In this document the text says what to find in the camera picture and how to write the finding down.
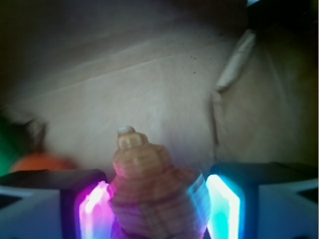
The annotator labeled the gripper left finger with magenta light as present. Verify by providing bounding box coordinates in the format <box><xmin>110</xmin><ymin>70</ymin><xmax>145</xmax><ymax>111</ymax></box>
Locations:
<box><xmin>0</xmin><ymin>169</ymin><xmax>115</xmax><ymax>239</ymax></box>

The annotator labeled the gripper right finger with cyan light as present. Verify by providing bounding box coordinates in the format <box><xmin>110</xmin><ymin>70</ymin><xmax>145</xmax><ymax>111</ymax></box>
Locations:
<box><xmin>204</xmin><ymin>162</ymin><xmax>319</xmax><ymax>239</ymax></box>

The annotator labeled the tan spiral sea shell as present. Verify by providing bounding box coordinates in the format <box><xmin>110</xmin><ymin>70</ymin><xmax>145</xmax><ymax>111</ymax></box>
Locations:
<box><xmin>108</xmin><ymin>126</ymin><xmax>210</xmax><ymax>239</ymax></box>

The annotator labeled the orange plastic toy carrot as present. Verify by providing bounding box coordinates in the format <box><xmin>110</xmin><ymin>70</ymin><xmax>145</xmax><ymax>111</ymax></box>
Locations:
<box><xmin>10</xmin><ymin>153</ymin><xmax>78</xmax><ymax>172</ymax></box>

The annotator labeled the green rectangular block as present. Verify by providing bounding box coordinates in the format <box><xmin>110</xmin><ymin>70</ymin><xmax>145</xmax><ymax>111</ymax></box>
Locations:
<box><xmin>0</xmin><ymin>114</ymin><xmax>23</xmax><ymax>176</ymax></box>

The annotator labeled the brown paper bag bin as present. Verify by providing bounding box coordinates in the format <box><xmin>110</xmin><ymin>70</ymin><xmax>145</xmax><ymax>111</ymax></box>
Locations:
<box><xmin>0</xmin><ymin>0</ymin><xmax>319</xmax><ymax>174</ymax></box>

